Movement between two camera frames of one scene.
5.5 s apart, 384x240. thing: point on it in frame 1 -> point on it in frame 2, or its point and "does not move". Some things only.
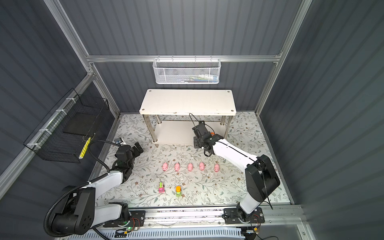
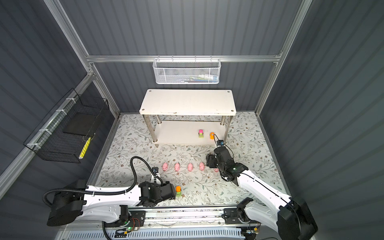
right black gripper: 196,143 -> 210,158
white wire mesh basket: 186,71 does not move
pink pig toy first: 165,166 does not move
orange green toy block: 178,191 does not move
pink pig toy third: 190,167 does not move
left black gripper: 136,153 -> 168,184
